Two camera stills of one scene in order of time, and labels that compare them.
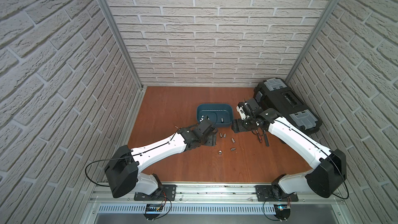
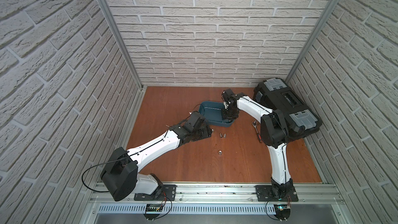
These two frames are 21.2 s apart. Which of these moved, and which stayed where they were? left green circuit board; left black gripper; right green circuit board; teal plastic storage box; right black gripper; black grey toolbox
Moved: left black gripper; right black gripper
Stayed: right green circuit board; black grey toolbox; left green circuit board; teal plastic storage box
